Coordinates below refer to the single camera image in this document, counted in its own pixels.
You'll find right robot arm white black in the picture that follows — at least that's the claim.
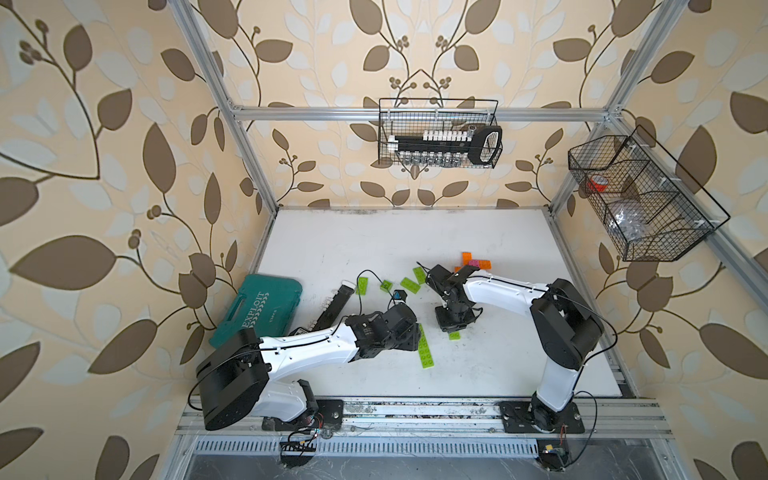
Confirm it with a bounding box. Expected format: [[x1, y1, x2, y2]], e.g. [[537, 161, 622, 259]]
[[426, 265, 604, 416]]

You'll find aluminium front rail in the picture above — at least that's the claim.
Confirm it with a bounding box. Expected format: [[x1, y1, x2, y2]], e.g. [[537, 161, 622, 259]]
[[175, 394, 674, 440]]

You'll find socket set in basket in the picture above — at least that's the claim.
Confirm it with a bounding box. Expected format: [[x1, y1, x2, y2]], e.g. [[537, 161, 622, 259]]
[[383, 125, 503, 168]]

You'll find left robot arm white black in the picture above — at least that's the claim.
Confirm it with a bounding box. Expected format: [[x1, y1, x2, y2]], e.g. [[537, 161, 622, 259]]
[[194, 303, 421, 431]]

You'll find back wire basket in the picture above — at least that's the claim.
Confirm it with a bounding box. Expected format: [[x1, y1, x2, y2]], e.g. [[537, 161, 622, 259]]
[[377, 97, 503, 169]]

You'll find right wire basket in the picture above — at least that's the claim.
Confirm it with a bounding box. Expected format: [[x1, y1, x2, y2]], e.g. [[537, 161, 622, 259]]
[[568, 125, 731, 262]]

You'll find wire basket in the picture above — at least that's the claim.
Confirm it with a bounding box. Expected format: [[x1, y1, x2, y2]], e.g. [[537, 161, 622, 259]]
[[377, 97, 503, 169], [568, 125, 731, 262]]

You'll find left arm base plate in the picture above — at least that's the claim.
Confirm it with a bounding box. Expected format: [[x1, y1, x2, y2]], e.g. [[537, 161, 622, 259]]
[[261, 399, 344, 433]]

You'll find red tape roll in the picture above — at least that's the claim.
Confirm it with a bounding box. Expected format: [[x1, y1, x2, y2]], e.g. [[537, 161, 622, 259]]
[[585, 174, 610, 193]]

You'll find clear plastic bag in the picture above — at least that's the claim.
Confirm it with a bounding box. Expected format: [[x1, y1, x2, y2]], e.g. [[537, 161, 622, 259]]
[[607, 199, 648, 241]]

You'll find green plastic tool case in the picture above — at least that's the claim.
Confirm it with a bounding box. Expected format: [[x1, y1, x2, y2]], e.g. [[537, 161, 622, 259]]
[[209, 274, 303, 348]]

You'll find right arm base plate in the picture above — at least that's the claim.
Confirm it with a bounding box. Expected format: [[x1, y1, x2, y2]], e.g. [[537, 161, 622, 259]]
[[497, 399, 586, 434]]

